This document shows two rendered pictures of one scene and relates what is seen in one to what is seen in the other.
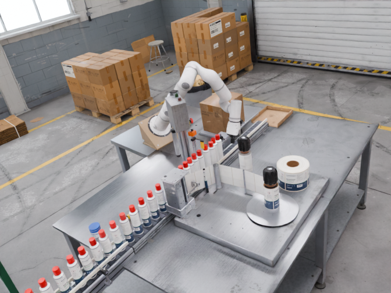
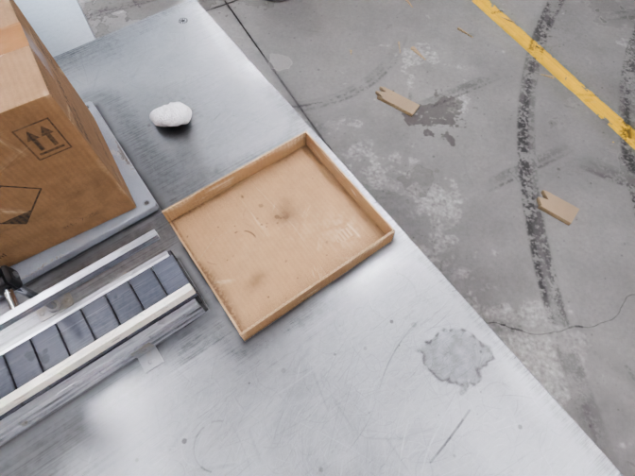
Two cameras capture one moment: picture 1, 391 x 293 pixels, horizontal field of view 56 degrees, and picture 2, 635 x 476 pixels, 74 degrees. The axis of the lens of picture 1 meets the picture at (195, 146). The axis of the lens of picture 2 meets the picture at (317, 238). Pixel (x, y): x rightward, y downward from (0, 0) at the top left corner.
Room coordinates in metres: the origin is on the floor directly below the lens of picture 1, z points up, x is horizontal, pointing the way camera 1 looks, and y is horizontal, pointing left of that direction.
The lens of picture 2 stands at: (2.64, -0.86, 1.49)
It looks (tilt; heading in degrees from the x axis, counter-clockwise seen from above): 64 degrees down; 12
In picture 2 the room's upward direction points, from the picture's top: straight up
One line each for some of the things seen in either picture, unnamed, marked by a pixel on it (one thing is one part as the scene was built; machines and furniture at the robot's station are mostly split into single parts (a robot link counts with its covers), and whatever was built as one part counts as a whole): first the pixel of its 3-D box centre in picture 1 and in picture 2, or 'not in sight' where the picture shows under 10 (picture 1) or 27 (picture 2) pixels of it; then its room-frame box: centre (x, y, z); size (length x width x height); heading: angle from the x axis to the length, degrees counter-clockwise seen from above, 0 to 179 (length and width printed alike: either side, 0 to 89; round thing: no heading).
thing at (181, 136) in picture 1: (182, 135); not in sight; (2.28, 0.08, 1.16); 0.04 x 0.04 x 0.67; 48
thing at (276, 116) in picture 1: (272, 115); (278, 226); (2.95, -0.73, 0.85); 0.30 x 0.26 x 0.04; 138
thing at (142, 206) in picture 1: (144, 211); not in sight; (1.74, 0.37, 0.98); 0.05 x 0.05 x 0.20
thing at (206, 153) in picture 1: (206, 157); not in sight; (2.23, -0.07, 0.98); 0.05 x 0.05 x 0.20
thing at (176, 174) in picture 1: (174, 175); not in sight; (1.84, 0.15, 1.14); 0.14 x 0.11 x 0.01; 138
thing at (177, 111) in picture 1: (177, 113); not in sight; (2.19, 0.08, 1.38); 0.17 x 0.10 x 0.19; 13
